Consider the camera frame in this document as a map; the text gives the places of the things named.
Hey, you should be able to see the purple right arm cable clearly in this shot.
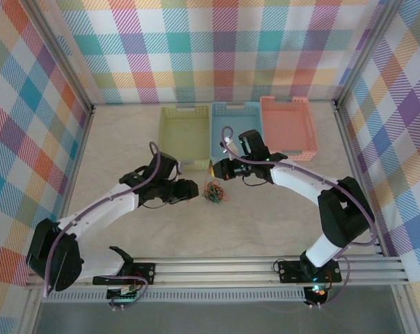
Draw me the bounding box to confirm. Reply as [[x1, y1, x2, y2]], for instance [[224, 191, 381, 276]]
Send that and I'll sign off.
[[220, 125, 377, 309]]

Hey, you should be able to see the pink plastic basket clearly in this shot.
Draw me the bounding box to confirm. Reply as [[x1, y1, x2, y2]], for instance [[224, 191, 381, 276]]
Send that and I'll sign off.
[[260, 95, 319, 163]]

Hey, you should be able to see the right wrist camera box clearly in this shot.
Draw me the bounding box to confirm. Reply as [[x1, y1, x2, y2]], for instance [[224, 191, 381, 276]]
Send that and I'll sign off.
[[218, 137, 239, 160]]

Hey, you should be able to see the aluminium frame post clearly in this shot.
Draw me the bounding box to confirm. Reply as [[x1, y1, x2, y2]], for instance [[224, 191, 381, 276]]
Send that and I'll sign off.
[[27, 0, 96, 116], [333, 0, 398, 111]]

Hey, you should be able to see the aluminium right frame post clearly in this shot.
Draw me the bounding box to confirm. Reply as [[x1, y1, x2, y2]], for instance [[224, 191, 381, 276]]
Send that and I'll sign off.
[[333, 0, 398, 111]]

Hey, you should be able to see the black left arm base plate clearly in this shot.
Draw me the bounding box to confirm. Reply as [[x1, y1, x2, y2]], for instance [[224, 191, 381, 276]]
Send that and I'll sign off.
[[92, 262, 157, 286]]

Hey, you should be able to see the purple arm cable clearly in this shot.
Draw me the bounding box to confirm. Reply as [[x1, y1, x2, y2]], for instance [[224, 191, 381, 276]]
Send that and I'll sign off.
[[42, 141, 162, 310], [220, 125, 377, 309]]

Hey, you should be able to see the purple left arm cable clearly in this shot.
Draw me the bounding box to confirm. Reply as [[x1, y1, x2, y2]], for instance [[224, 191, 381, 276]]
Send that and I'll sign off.
[[42, 141, 162, 310]]

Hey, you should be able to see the grey slotted cable duct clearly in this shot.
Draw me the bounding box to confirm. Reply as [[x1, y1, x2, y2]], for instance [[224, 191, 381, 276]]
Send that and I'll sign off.
[[42, 290, 308, 303]]

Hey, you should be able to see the thin orange cable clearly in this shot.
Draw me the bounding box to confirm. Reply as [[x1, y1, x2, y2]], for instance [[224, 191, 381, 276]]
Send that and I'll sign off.
[[201, 173, 231, 203]]

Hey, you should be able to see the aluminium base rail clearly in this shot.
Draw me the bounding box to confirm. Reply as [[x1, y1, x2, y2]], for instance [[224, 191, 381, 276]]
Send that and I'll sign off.
[[24, 255, 411, 289]]

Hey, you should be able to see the green plastic basket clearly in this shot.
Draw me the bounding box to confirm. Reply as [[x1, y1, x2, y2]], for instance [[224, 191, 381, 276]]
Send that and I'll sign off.
[[159, 105, 211, 171]]

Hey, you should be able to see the aluminium left frame post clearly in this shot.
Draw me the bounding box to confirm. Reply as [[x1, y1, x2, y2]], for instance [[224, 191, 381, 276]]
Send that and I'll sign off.
[[27, 0, 96, 116]]

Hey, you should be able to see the thin red cable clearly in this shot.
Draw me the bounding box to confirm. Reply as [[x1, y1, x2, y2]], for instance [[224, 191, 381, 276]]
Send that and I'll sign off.
[[203, 184, 228, 202]]

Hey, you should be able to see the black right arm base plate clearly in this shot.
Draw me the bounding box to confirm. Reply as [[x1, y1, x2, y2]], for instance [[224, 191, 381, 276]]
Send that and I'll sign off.
[[277, 259, 343, 283]]

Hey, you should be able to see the blue plastic basket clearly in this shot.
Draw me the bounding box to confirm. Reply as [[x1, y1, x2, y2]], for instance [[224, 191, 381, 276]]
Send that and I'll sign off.
[[209, 102, 266, 159]]

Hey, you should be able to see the left controller board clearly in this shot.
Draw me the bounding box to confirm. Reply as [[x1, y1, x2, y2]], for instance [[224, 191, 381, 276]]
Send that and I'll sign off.
[[107, 285, 139, 302]]

